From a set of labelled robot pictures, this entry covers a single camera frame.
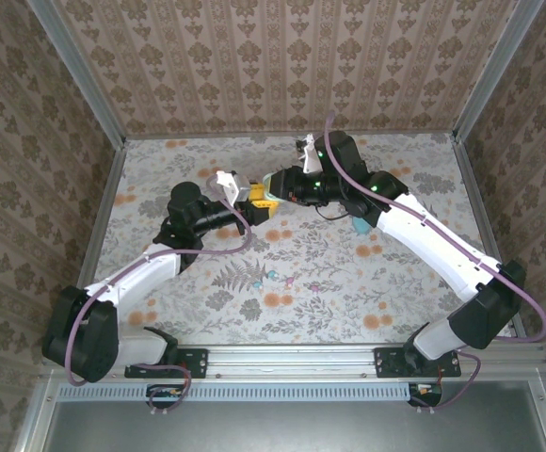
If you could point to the blue earbud charging case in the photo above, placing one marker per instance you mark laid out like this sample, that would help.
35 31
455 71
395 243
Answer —
361 228

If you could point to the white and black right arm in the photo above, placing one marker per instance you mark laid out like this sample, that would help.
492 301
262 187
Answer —
423 245

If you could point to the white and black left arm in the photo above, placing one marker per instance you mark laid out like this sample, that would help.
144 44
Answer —
132 278

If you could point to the black connector board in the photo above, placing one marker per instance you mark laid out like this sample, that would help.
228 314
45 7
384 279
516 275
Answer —
167 392
426 391

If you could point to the grey metal panel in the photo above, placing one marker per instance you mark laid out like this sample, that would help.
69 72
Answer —
301 428

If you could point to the thin aluminium wall rail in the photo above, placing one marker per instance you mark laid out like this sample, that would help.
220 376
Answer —
235 135

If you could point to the aluminium table edge rail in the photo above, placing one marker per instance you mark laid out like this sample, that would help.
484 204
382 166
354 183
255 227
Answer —
477 202
106 221

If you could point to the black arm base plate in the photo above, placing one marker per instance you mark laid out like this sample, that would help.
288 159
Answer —
388 362
193 362

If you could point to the aluminium corner post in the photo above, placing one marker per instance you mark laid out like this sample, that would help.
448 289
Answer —
499 66
75 70

